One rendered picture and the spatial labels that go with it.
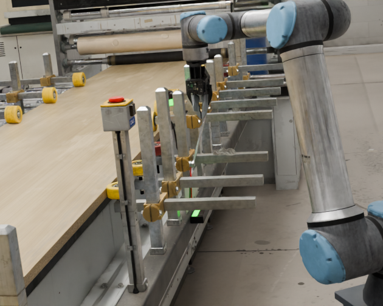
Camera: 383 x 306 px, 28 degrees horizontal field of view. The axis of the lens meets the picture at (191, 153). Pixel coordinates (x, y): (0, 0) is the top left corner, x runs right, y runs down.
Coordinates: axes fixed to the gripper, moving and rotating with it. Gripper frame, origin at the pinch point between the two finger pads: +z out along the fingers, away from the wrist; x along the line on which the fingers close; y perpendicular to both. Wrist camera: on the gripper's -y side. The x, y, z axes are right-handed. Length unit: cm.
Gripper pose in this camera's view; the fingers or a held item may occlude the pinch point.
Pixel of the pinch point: (201, 115)
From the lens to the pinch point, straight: 273.7
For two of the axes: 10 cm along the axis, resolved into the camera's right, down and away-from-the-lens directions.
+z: 0.8, 9.7, 2.5
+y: -1.7, 2.6, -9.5
